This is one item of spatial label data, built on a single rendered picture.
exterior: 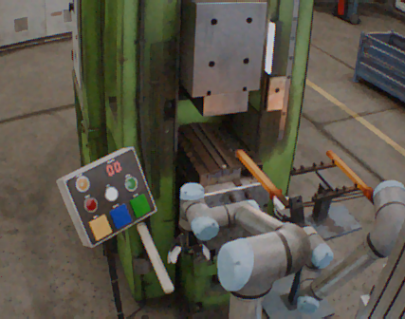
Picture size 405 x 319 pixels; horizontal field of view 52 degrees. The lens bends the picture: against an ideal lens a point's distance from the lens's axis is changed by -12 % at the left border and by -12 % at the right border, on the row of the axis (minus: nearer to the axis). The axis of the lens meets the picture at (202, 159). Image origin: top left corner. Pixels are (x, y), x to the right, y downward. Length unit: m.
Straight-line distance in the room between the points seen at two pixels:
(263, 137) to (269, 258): 1.31
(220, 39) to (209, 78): 0.17
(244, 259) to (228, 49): 1.01
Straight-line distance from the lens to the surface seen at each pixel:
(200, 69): 1.79
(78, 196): 1.70
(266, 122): 2.24
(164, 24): 1.83
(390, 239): 1.31
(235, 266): 1.01
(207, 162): 2.11
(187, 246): 1.56
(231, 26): 1.78
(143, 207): 1.84
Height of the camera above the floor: 2.17
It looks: 34 degrees down
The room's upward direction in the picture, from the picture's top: 3 degrees clockwise
